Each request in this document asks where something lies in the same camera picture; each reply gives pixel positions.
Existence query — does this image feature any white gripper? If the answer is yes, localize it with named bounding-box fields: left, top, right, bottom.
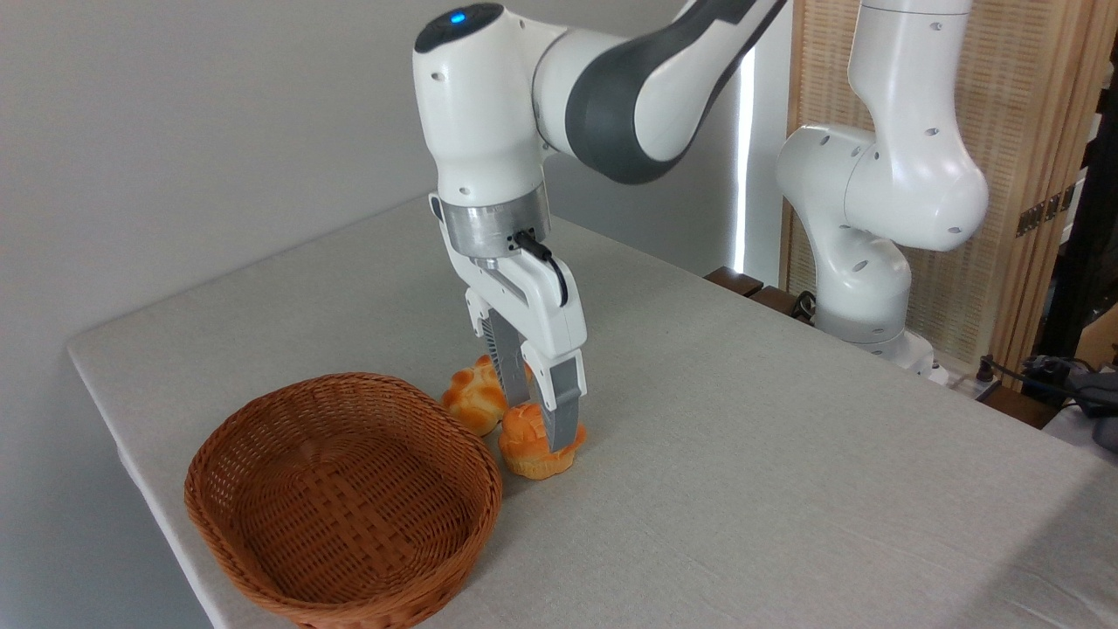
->
left=428, top=194, right=588, bottom=453

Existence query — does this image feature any round muffin-shaped bread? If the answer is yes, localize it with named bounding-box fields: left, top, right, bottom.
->
left=499, top=402, right=587, bottom=480

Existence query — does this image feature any braided golden bread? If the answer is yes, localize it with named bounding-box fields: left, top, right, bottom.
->
left=441, top=354, right=535, bottom=438

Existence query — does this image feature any brown wicker basket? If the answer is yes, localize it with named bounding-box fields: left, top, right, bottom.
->
left=183, top=373, right=504, bottom=629

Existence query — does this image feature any dark brown wooden bench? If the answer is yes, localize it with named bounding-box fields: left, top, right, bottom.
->
left=704, top=266, right=815, bottom=326

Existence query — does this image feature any grey tablecloth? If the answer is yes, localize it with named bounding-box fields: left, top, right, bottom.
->
left=67, top=194, right=1118, bottom=629

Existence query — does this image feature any metal screen hinge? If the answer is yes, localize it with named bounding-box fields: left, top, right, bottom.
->
left=1016, top=183, right=1077, bottom=238

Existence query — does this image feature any black power adapter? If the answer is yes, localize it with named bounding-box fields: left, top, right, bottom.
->
left=1020, top=354, right=1118, bottom=452

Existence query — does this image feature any bamboo folding screen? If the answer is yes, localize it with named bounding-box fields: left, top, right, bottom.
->
left=782, top=0, right=1118, bottom=378

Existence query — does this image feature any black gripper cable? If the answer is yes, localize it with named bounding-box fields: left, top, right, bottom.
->
left=514, top=229, right=569, bottom=308

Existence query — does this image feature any black vertical post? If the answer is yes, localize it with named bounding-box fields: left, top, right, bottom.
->
left=1039, top=83, right=1118, bottom=359

